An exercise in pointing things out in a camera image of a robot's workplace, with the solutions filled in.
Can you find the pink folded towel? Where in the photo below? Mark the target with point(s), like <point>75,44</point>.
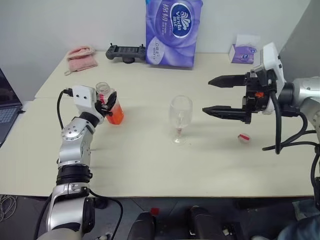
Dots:
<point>81,61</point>

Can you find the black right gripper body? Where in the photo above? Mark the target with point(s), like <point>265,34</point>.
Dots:
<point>252,82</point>

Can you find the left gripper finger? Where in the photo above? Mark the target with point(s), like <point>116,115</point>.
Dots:
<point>112,100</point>

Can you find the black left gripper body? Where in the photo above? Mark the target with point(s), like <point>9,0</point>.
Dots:
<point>103,108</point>

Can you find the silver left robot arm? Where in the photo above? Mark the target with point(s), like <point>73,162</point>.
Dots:
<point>72,150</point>

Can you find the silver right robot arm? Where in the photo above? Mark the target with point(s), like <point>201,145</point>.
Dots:
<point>308,92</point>

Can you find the small red object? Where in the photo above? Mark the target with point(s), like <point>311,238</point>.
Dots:
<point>155,211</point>

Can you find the grey handheld controller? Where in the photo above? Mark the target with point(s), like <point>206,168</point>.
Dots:
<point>125,52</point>

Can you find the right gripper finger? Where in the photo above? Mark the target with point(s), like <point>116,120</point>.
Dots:
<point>225,112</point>
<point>230,81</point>

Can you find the dark rounded shape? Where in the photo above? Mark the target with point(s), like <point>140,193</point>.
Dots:
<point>142,227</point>
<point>202,222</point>

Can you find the dark laptop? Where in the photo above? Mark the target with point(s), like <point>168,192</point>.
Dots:
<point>7,100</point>

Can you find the red and white bottle cap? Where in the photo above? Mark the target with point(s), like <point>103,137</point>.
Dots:
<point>243,138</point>

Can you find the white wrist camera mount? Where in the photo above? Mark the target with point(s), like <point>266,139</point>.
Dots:
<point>271,55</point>
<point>83,96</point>

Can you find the grey partition panel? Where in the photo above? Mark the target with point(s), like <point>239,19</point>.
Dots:
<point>305,30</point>

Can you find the purple Vinda tissue pack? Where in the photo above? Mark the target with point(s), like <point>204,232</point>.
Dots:
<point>172,37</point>

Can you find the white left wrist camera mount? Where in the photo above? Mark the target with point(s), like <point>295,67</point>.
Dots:
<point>83,96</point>

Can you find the purple tissue box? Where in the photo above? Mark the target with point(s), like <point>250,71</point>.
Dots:
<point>241,57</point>

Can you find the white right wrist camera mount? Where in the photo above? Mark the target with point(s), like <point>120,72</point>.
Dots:
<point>271,55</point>

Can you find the person's blue jeans leg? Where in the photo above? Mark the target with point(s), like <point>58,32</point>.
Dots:
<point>305,225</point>

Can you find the bottle with orange liquid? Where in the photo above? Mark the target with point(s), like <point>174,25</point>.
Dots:
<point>116,117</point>

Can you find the clear wine glass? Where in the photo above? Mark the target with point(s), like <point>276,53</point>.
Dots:
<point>181,107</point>

